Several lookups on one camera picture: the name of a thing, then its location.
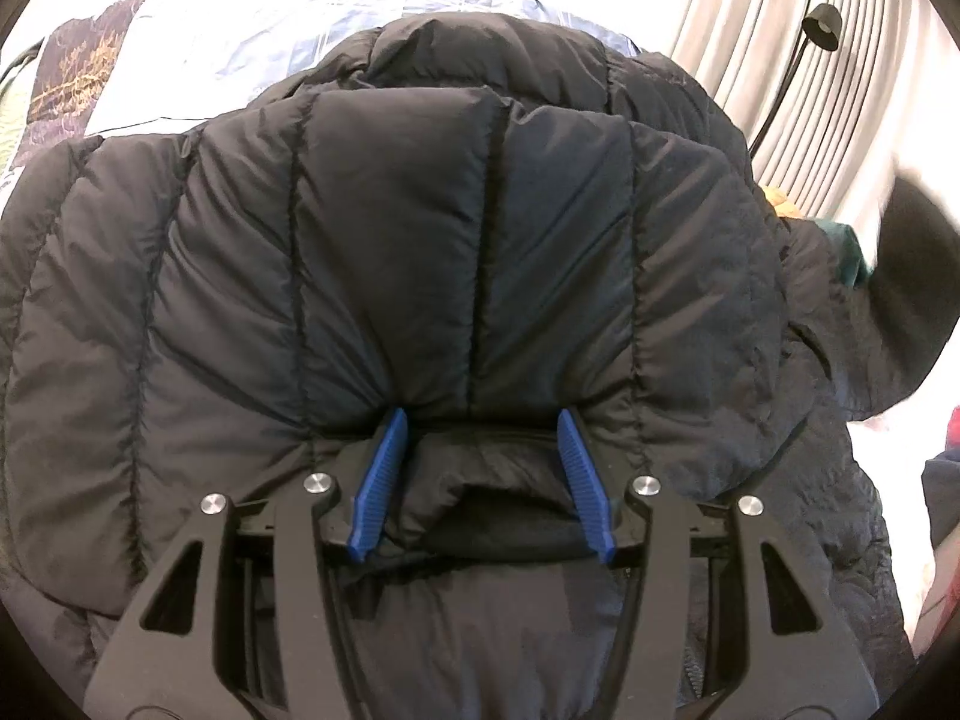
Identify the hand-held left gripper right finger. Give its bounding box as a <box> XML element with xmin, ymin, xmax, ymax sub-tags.
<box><xmin>555</xmin><ymin>406</ymin><xmax>880</xmax><ymax>720</ymax></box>

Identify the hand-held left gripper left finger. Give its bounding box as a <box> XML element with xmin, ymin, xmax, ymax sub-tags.
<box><xmin>82</xmin><ymin>406</ymin><xmax>410</xmax><ymax>720</ymax></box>

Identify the black puffer jacket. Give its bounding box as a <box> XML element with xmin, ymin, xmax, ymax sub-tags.
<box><xmin>0</xmin><ymin>15</ymin><xmax>960</xmax><ymax>720</ymax></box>

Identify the orange cloth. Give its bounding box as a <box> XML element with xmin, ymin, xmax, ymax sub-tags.
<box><xmin>757</xmin><ymin>184</ymin><xmax>812</xmax><ymax>221</ymax></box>

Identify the green cloth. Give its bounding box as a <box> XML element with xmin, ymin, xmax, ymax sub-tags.
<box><xmin>814</xmin><ymin>219</ymin><xmax>877</xmax><ymax>290</ymax></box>

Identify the navy cloth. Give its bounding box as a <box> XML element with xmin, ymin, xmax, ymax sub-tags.
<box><xmin>921</xmin><ymin>450</ymin><xmax>960</xmax><ymax>567</ymax></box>

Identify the pink cloth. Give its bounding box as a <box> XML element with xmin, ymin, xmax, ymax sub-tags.
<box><xmin>909</xmin><ymin>559</ymin><xmax>960</xmax><ymax>665</ymax></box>

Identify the beige pleated curtain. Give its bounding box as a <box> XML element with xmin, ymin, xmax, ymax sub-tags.
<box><xmin>667</xmin><ymin>0</ymin><xmax>947</xmax><ymax>241</ymax></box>

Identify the blue white printed bed sheet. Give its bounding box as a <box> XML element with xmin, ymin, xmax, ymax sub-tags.
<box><xmin>0</xmin><ymin>0</ymin><xmax>646</xmax><ymax>200</ymax></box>

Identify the black gooseneck lamp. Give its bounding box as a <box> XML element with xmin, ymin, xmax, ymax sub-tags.
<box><xmin>748</xmin><ymin>4</ymin><xmax>842</xmax><ymax>157</ymax></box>

